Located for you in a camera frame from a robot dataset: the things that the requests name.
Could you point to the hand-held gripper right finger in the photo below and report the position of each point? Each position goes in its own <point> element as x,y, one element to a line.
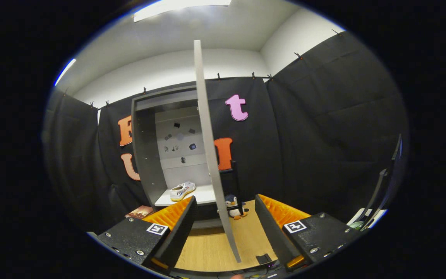
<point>273,232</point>

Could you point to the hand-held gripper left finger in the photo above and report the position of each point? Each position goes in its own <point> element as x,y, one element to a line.
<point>180,232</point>

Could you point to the white shoe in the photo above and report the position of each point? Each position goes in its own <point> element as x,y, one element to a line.
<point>182,190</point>

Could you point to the beige shoe cabinet door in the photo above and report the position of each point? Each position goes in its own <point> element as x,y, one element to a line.
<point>211,155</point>

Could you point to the grey shoe cabinet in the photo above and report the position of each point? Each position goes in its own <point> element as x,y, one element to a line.
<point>145,155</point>

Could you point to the small black box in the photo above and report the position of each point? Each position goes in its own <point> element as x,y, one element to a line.
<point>263,259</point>

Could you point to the brown book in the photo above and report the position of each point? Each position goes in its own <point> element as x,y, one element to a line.
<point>141,212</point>

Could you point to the penguin plush toy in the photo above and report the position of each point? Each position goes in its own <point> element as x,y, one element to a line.
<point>232,205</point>

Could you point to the black backdrop cloth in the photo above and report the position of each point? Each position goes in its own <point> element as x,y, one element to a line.
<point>323,135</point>

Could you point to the narrow ceiling light strip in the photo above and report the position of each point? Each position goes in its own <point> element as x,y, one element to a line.
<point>65,71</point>

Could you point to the wide ceiling light panel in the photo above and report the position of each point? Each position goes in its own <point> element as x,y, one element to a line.
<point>176,6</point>

